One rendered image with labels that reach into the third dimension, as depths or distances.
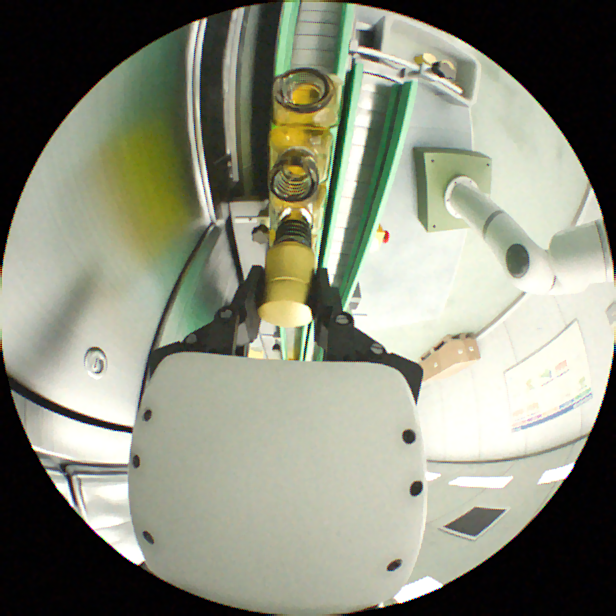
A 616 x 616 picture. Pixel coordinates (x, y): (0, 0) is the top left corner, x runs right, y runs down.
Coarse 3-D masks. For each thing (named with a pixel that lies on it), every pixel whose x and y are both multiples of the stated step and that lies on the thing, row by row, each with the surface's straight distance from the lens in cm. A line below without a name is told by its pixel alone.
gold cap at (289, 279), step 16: (272, 256) 13; (288, 256) 12; (304, 256) 12; (272, 272) 12; (288, 272) 11; (304, 272) 12; (272, 288) 11; (288, 288) 10; (304, 288) 11; (272, 304) 10; (288, 304) 10; (304, 304) 10; (272, 320) 12; (288, 320) 12; (304, 320) 12
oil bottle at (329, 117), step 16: (272, 80) 18; (336, 80) 17; (272, 96) 17; (304, 96) 19; (336, 96) 17; (272, 112) 17; (288, 112) 16; (320, 112) 16; (336, 112) 17; (320, 128) 18
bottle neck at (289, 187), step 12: (288, 156) 12; (300, 156) 12; (312, 156) 14; (276, 168) 12; (312, 168) 12; (276, 180) 12; (288, 180) 15; (300, 180) 15; (312, 180) 12; (276, 192) 12; (288, 192) 13; (300, 192) 12; (312, 192) 12
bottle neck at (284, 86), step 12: (288, 72) 11; (300, 72) 11; (312, 72) 11; (276, 84) 11; (288, 84) 12; (300, 84) 15; (312, 84) 15; (324, 84) 11; (276, 96) 11; (288, 96) 14; (324, 96) 11; (288, 108) 11; (300, 108) 11; (312, 108) 11
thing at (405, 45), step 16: (384, 32) 50; (400, 32) 59; (416, 32) 57; (432, 32) 56; (384, 48) 47; (400, 48) 57; (416, 48) 59; (432, 48) 62; (448, 48) 60; (464, 64) 63; (448, 80) 61; (464, 80) 60; (464, 96) 57
